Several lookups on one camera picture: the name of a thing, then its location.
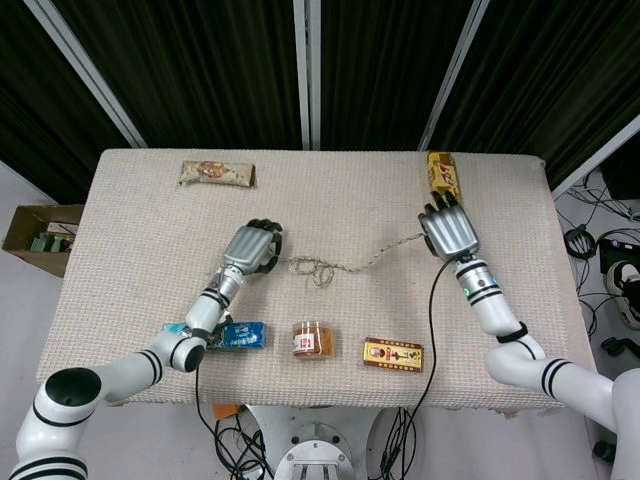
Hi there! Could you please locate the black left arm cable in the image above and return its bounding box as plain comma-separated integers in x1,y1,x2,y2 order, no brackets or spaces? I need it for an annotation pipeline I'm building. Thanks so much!
193,344,226,451

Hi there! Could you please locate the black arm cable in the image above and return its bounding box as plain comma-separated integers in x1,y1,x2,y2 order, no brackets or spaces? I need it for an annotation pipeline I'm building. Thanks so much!
407,257,466,416
193,344,226,451

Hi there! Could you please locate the yellow snack bag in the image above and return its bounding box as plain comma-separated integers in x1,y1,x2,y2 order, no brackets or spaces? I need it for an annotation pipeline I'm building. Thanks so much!
425,150,462,204

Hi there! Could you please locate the black curtain panel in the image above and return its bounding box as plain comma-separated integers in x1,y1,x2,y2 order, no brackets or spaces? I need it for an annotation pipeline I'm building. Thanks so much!
0,0,132,201
319,0,474,151
52,0,307,150
439,0,640,186

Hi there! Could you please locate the clear jar of rubber bands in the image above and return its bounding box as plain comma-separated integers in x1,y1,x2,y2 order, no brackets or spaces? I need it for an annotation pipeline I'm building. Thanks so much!
291,321,335,359

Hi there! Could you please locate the black monitor box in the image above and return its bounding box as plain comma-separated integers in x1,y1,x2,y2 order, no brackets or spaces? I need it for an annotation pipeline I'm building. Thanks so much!
601,144,640,201

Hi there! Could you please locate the blue cookie package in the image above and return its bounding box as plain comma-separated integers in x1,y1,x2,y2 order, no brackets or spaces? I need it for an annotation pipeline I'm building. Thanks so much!
162,319,267,351

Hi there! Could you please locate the beige snack bag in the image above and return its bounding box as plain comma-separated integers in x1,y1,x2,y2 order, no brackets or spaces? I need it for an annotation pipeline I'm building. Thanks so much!
177,159,259,190

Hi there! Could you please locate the aluminium frame post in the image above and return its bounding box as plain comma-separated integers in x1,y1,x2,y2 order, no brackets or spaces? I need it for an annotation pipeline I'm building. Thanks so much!
294,0,322,151
24,0,147,150
419,0,490,151
549,114,640,197

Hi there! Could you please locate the braided beige rope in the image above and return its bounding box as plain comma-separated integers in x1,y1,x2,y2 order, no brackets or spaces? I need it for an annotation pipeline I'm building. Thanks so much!
288,230,427,290

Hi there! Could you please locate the beige woven tablecloth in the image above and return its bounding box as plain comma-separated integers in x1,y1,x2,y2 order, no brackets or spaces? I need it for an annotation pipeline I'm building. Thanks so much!
37,147,599,414

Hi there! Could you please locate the black floor cable bundle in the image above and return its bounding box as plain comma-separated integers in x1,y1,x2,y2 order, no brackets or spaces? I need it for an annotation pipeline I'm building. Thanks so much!
552,169,640,361

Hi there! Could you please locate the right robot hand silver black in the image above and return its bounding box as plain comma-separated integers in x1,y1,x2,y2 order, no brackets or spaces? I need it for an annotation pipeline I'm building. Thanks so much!
417,188,482,262

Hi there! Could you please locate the cardboard box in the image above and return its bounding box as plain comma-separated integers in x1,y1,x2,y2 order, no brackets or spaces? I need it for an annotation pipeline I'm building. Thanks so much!
2,203,85,279

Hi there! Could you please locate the black cable bundle under table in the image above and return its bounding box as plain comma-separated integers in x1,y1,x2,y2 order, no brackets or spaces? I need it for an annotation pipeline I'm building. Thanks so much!
212,407,276,480

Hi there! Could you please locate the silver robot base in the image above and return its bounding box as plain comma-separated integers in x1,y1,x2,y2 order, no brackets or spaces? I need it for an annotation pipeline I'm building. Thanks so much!
239,403,401,480

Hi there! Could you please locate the red yellow spice box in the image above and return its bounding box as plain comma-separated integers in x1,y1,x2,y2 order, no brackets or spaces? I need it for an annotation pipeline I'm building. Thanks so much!
362,337,426,375

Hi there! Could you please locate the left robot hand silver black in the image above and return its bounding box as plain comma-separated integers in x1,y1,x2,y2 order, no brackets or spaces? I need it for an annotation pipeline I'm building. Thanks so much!
221,218,286,277

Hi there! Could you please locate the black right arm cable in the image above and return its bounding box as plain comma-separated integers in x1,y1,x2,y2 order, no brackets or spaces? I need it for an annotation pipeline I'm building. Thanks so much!
407,257,466,416

